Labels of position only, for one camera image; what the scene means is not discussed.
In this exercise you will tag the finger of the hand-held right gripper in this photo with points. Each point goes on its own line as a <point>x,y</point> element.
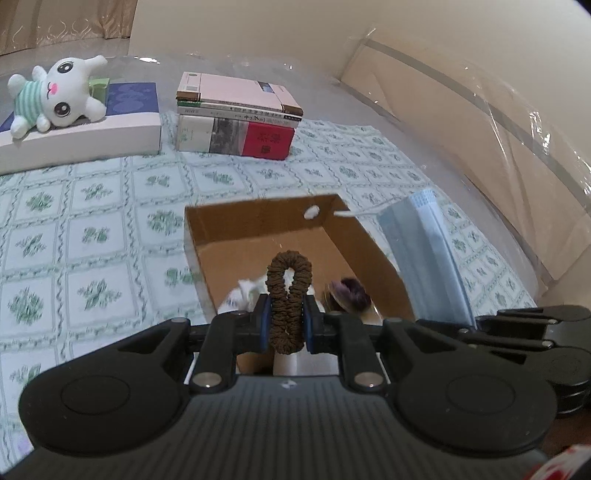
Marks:
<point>531,316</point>
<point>508,339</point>

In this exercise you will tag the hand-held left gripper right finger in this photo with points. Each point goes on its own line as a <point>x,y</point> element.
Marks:
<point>310,323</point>

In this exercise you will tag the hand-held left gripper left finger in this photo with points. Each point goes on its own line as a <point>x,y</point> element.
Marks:
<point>263,323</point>

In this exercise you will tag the brown scrunchie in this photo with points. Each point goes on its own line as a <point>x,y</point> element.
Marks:
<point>277,323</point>

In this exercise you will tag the dark purple velvet scrunchie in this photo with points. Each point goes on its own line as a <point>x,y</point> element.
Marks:
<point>351,293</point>

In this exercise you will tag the cardboard box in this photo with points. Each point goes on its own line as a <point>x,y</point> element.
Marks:
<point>258,240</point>

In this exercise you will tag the blue face mask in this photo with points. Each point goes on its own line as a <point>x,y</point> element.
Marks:
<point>425,258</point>

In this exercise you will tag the red white printed cloth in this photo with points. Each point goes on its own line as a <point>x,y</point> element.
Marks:
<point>563,466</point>

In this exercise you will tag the plastic wrapped bed headboard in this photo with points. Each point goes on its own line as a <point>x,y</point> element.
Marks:
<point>485,115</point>

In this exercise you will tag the dark spine book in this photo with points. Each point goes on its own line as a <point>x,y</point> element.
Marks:
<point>258,116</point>

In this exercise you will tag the pink cover book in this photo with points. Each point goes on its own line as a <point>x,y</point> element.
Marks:
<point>231,87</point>

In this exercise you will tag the white flat box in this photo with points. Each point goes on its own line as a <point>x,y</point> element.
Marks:
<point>92,138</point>

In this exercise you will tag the plastic covered mattress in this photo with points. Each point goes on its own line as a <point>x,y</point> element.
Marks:
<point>277,60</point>

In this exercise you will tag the small green box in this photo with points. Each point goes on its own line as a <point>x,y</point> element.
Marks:
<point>99,85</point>

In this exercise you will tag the white plush toy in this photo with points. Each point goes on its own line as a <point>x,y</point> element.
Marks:
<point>64,97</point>

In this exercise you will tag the beige curtain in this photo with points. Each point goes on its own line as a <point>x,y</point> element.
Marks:
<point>55,18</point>

